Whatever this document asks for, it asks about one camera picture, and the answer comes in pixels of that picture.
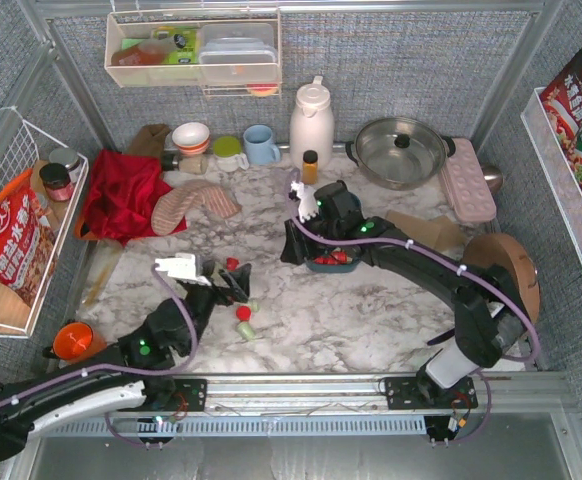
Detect clear plastic food containers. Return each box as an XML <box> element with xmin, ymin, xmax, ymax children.
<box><xmin>198</xmin><ymin>22</ymin><xmax>278</xmax><ymax>85</ymax></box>

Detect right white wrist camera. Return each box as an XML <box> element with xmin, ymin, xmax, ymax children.
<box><xmin>290</xmin><ymin>181</ymin><xmax>319</xmax><ymax>223</ymax></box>

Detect left white wire basket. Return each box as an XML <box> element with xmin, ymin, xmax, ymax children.
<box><xmin>0</xmin><ymin>106</ymin><xmax>89</xmax><ymax>338</ymax></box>

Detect light blue mug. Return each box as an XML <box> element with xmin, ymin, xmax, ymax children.
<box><xmin>243</xmin><ymin>125</ymin><xmax>281</xmax><ymax>166</ymax></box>

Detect white orange striped bowl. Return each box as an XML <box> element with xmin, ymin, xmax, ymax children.
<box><xmin>172</xmin><ymin>122</ymin><xmax>210</xmax><ymax>156</ymax></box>

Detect orange plastic bowl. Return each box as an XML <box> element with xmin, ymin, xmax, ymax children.
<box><xmin>51</xmin><ymin>322</ymin><xmax>107</xmax><ymax>364</ymax></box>

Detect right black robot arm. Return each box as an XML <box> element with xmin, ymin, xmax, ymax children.
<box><xmin>281</xmin><ymin>176</ymin><xmax>539</xmax><ymax>400</ymax></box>

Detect silver lid glass jar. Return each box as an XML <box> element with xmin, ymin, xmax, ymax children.
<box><xmin>49</xmin><ymin>147</ymin><xmax>81</xmax><ymax>176</ymax></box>

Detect red seasoning packet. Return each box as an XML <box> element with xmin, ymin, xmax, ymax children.
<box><xmin>0</xmin><ymin>169</ymin><xmax>55</xmax><ymax>307</ymax></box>

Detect teal plastic storage basket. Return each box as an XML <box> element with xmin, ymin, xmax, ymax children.
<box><xmin>302</xmin><ymin>192</ymin><xmax>363</xmax><ymax>274</ymax></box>

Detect green lid sugar jar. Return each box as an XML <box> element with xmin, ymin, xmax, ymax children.
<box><xmin>212</xmin><ymin>136</ymin><xmax>249</xmax><ymax>173</ymax></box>

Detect striped pink brown towel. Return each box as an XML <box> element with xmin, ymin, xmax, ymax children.
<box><xmin>151</xmin><ymin>180</ymin><xmax>242</xmax><ymax>236</ymax></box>

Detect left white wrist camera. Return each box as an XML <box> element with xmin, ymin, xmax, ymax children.
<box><xmin>155</xmin><ymin>253</ymin><xmax>211</xmax><ymax>286</ymax></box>

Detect brown paper bag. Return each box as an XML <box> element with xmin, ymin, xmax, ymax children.
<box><xmin>125</xmin><ymin>124</ymin><xmax>171</xmax><ymax>159</ymax></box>

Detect round wooden board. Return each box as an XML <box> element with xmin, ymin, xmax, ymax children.
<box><xmin>462</xmin><ymin>233</ymin><xmax>541</xmax><ymax>325</ymax></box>

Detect brown cardboard sheet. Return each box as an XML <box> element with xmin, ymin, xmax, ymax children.
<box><xmin>385</xmin><ymin>210</ymin><xmax>466</xmax><ymax>252</ymax></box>

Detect pink egg tray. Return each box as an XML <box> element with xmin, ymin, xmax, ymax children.
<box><xmin>439</xmin><ymin>136</ymin><xmax>497</xmax><ymax>224</ymax></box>

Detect steel pot with lid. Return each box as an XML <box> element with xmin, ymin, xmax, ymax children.
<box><xmin>345</xmin><ymin>117</ymin><xmax>456</xmax><ymax>190</ymax></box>

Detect white thermos jug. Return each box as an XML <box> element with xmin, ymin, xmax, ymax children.
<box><xmin>289</xmin><ymin>76</ymin><xmax>335</xmax><ymax>169</ymax></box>

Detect cream wall basket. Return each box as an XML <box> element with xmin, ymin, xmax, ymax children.
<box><xmin>104</xmin><ymin>7</ymin><xmax>282</xmax><ymax>96</ymax></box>

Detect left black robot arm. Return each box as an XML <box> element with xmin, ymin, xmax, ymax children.
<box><xmin>0</xmin><ymin>261</ymin><xmax>252</xmax><ymax>463</ymax></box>

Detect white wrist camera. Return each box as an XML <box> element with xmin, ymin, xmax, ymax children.
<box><xmin>290</xmin><ymin>181</ymin><xmax>319</xmax><ymax>223</ymax></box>
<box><xmin>155</xmin><ymin>253</ymin><xmax>211</xmax><ymax>286</ymax></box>

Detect red lid glass jar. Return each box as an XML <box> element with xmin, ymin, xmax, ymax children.
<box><xmin>39</xmin><ymin>163</ymin><xmax>74</xmax><ymax>202</ymax></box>

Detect red coffee capsule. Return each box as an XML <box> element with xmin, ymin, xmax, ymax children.
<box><xmin>226</xmin><ymin>257</ymin><xmax>239</xmax><ymax>271</ymax></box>
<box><xmin>236</xmin><ymin>305</ymin><xmax>252</xmax><ymax>322</ymax></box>
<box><xmin>313</xmin><ymin>256</ymin><xmax>332</xmax><ymax>265</ymax></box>
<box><xmin>331</xmin><ymin>251</ymin><xmax>350</xmax><ymax>265</ymax></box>

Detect right white mesh basket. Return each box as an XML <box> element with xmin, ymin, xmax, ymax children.
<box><xmin>520</xmin><ymin>87</ymin><xmax>582</xmax><ymax>267</ymax></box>

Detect orange spice bottle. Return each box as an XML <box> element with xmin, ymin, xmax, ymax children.
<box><xmin>302</xmin><ymin>150</ymin><xmax>318</xmax><ymax>185</ymax></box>

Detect glass grain shaker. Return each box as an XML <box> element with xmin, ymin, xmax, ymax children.
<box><xmin>160</xmin><ymin>152</ymin><xmax>208</xmax><ymax>175</ymax></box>

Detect red cloth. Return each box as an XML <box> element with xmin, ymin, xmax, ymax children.
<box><xmin>74</xmin><ymin>150</ymin><xmax>172</xmax><ymax>245</ymax></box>

